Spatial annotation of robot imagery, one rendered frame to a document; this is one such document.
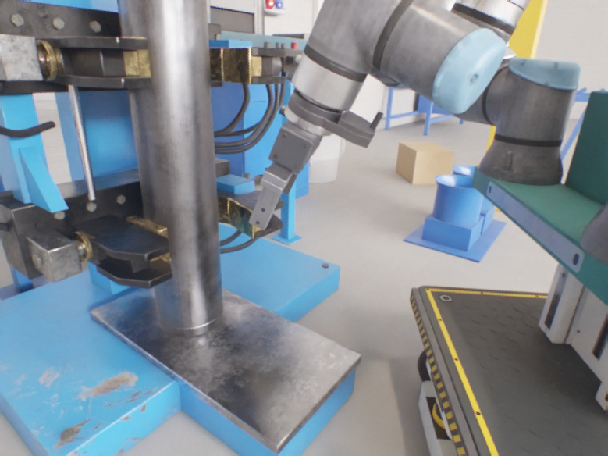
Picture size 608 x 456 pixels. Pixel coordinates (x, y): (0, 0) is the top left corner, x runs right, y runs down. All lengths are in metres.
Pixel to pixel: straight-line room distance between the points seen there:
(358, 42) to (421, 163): 3.16
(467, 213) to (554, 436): 1.59
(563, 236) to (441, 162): 2.97
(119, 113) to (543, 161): 1.29
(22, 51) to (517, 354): 1.30
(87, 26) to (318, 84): 0.84
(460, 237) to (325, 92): 1.94
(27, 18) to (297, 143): 0.83
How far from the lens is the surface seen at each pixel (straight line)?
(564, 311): 1.19
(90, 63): 1.02
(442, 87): 0.48
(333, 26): 0.52
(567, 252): 0.78
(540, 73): 1.05
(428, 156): 3.65
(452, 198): 2.35
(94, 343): 1.46
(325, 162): 3.45
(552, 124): 1.06
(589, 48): 11.42
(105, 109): 1.52
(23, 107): 1.21
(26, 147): 1.22
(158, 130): 1.10
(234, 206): 1.34
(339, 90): 0.53
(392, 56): 0.49
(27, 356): 1.51
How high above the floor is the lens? 0.96
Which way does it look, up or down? 23 degrees down
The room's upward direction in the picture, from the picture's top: 2 degrees clockwise
